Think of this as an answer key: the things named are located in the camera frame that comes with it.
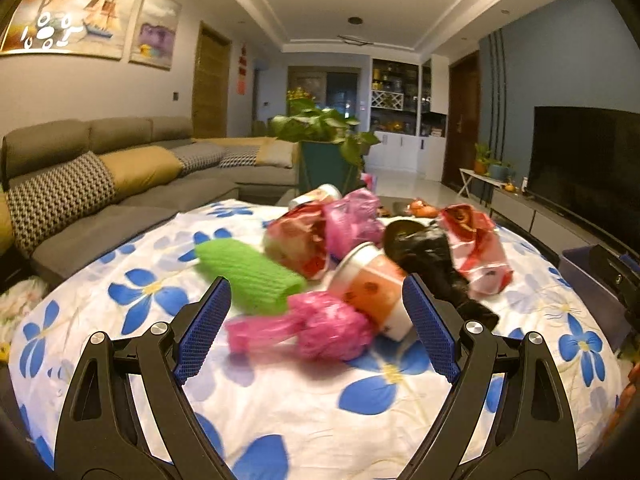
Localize small houndstooth cushion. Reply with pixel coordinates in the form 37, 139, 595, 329
217, 146, 261, 168
172, 142, 228, 176

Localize grey sectional sofa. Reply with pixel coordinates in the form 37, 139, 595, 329
0, 116, 301, 281

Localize pale floral cloth bundle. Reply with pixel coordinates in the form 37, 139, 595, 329
0, 275, 48, 331

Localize dark wooden door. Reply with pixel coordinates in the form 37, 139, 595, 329
442, 50, 481, 183

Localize white side table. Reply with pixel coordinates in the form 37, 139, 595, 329
457, 167, 501, 198

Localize grey television cabinet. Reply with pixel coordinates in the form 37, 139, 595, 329
487, 185, 640, 271

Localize red and white snack wrapper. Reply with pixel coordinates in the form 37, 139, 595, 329
437, 204, 515, 297

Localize purple wall painting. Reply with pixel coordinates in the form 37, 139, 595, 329
129, 0, 183, 70

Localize black television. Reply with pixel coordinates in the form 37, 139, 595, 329
527, 106, 640, 251

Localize white display cabinet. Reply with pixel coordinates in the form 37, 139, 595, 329
370, 57, 448, 171

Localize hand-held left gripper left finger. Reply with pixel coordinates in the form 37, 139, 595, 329
54, 276, 236, 480

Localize large houndstooth cushion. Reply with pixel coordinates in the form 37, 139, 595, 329
5, 152, 117, 256

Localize small potted plants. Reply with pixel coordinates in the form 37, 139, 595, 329
472, 142, 515, 182

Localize green foam net sleeve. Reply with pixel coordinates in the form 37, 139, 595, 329
194, 239, 307, 317

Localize blue floral bedsheet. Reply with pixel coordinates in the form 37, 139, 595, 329
10, 199, 626, 480

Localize oranges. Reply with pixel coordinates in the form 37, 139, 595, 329
407, 200, 443, 218

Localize red paper cup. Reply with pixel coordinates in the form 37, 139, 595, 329
262, 202, 333, 281

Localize grey plastic bin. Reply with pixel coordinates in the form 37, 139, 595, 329
559, 247, 633, 353

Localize potted plant in teal planter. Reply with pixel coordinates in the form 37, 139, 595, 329
270, 105, 381, 196

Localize pink plastic bag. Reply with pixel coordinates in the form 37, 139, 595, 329
225, 291, 378, 361
322, 187, 386, 261

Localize light wooden door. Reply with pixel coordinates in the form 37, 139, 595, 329
192, 21, 233, 138

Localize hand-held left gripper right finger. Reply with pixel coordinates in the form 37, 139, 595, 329
397, 272, 588, 480

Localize black plastic bag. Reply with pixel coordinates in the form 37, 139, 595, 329
382, 217, 501, 331

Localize yellow cushion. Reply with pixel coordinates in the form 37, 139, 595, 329
255, 137, 301, 168
97, 146, 183, 196

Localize sailboat wall painting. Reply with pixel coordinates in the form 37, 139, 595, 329
0, 0, 141, 61

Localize orange and white paper cup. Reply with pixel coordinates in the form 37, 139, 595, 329
327, 241, 416, 342

